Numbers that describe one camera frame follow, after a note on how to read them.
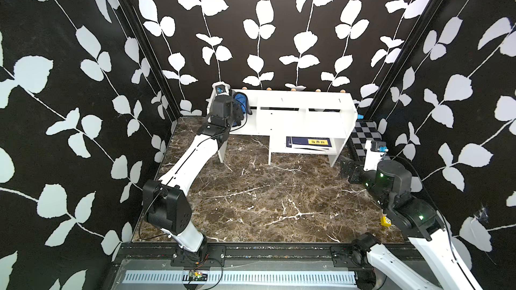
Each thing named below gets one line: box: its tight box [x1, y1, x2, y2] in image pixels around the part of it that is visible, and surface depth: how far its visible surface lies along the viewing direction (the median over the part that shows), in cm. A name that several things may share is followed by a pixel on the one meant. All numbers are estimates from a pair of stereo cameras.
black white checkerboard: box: [350, 120, 383, 158], surface depth 113 cm
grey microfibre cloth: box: [230, 89, 252, 115], surface depth 81 cm
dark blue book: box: [286, 136, 332, 148], surface depth 92 cm
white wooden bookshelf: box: [217, 88, 358, 167], surface depth 85 cm
